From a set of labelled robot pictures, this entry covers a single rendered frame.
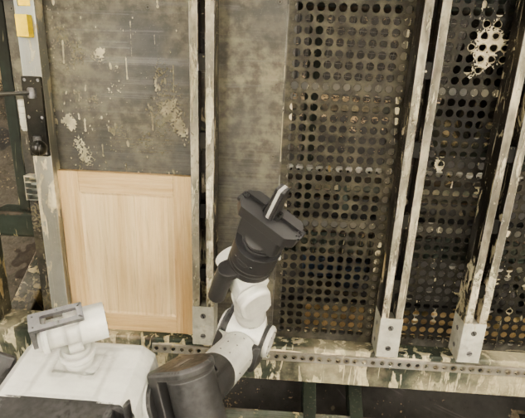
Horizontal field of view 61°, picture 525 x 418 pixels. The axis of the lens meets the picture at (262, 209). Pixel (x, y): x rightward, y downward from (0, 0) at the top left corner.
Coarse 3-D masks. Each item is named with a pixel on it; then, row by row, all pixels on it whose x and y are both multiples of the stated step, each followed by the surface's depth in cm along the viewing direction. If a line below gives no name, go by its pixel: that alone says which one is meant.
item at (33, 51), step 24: (24, 48) 108; (24, 72) 110; (48, 72) 113; (48, 96) 114; (48, 120) 114; (48, 168) 118; (48, 192) 120; (48, 216) 122; (48, 240) 124; (48, 264) 126
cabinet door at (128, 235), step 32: (64, 192) 122; (96, 192) 121; (128, 192) 121; (160, 192) 120; (64, 224) 125; (96, 224) 124; (128, 224) 124; (160, 224) 123; (96, 256) 127; (128, 256) 127; (160, 256) 126; (96, 288) 131; (128, 288) 130; (160, 288) 129; (128, 320) 133; (160, 320) 132
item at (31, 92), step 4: (28, 88) 109; (32, 88) 110; (0, 92) 104; (4, 92) 105; (8, 92) 106; (12, 92) 106; (16, 92) 107; (20, 92) 108; (24, 92) 109; (28, 92) 109; (32, 92) 110; (28, 96) 110; (32, 96) 110
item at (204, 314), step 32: (192, 0) 100; (192, 32) 102; (192, 64) 104; (192, 96) 106; (192, 128) 109; (192, 160) 111; (192, 192) 114; (192, 224) 117; (192, 256) 120; (192, 288) 123; (192, 320) 126
